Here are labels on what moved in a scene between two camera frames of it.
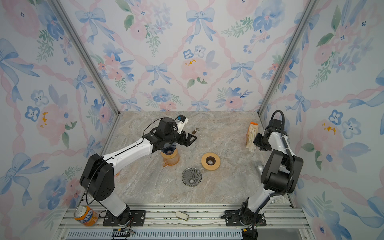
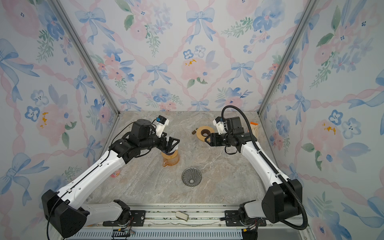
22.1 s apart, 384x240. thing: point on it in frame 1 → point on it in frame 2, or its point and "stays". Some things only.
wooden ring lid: (210, 161) → (203, 132)
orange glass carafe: (172, 159) stays
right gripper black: (257, 141) → (214, 139)
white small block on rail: (181, 215) stays
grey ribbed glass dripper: (191, 176) stays
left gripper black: (188, 142) → (163, 146)
